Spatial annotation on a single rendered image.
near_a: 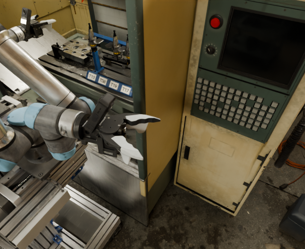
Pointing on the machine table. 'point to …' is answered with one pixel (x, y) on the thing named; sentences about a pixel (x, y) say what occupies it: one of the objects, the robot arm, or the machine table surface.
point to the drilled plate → (74, 54)
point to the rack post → (97, 62)
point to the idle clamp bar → (115, 60)
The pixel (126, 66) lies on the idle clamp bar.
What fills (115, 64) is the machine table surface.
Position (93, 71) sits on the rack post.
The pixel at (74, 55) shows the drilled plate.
